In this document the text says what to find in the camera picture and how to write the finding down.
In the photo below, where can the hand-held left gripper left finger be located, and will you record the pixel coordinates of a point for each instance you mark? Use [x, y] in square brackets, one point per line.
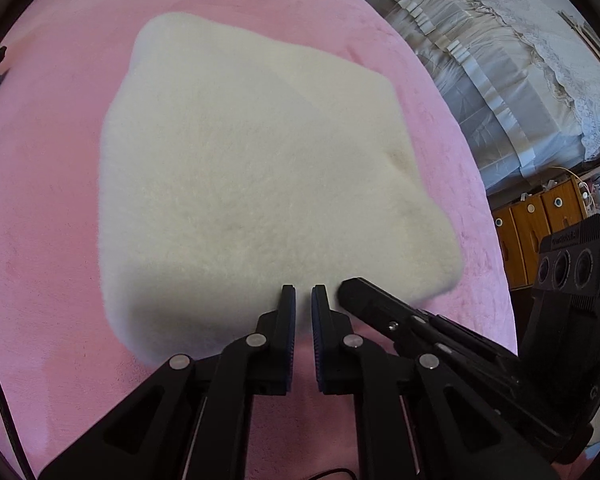
[289, 340]

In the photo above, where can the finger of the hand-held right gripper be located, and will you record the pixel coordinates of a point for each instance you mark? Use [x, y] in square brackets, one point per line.
[370, 305]

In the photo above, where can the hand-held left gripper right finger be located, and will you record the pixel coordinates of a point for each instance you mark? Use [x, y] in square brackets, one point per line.
[317, 340]

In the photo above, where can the white fuzzy cardigan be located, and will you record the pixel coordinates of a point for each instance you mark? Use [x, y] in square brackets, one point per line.
[260, 170]

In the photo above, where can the wooden drawer cabinet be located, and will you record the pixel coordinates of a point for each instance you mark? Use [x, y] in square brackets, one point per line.
[530, 220]

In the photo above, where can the lace covered furniture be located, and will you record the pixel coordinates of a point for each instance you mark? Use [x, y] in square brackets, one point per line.
[505, 60]

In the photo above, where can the pink bed blanket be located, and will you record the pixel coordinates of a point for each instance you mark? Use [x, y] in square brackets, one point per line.
[45, 185]

